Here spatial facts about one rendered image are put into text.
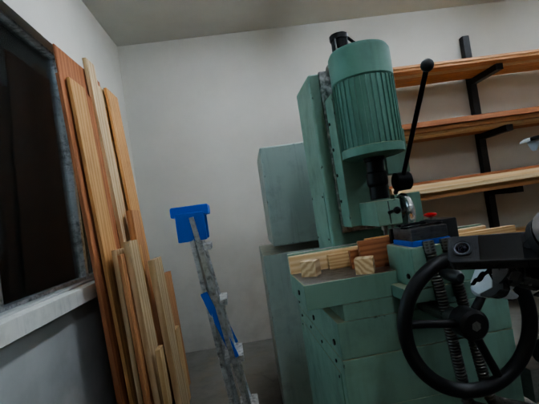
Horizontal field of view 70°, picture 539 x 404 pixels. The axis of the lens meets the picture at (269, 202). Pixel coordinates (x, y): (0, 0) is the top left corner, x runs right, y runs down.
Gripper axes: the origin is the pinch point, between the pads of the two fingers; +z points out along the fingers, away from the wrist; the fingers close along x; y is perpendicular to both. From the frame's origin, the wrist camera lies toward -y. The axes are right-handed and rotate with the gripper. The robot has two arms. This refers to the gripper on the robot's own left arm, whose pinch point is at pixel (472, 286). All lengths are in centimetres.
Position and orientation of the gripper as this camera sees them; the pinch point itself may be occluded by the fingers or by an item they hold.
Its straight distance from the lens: 76.8
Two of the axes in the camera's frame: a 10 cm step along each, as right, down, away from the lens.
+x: 2.5, -8.1, 5.2
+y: 9.7, 2.1, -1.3
